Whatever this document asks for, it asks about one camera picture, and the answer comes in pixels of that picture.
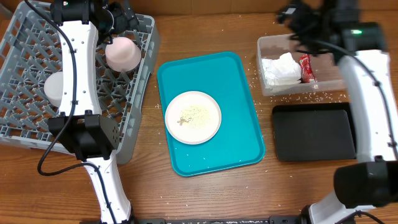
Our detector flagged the red snack wrapper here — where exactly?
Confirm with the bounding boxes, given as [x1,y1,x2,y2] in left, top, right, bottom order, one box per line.
[299,54,317,83]

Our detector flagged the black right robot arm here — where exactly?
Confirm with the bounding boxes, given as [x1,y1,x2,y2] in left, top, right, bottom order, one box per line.
[277,0,397,224]

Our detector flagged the black plastic tray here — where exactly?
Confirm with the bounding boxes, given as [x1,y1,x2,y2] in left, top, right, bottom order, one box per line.
[272,103,356,162]

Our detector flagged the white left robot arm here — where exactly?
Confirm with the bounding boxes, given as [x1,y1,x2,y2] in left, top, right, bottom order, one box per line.
[43,1,138,223]

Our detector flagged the white napkin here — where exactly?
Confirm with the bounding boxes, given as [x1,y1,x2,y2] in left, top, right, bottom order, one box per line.
[261,53,301,86]

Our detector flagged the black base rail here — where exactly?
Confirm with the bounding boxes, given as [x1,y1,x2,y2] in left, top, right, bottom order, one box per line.
[123,215,300,224]

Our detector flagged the grey dish rack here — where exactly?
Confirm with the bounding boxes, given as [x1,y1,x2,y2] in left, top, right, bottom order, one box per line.
[1,2,160,164]

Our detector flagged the grey bowl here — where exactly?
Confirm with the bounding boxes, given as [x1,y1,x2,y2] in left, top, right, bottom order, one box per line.
[44,72,63,107]

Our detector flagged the clear plastic bin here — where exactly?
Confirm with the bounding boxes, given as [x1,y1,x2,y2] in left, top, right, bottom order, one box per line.
[257,34,346,96]

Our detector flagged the large white plate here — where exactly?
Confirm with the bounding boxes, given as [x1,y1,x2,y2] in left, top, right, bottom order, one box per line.
[164,91,222,145]

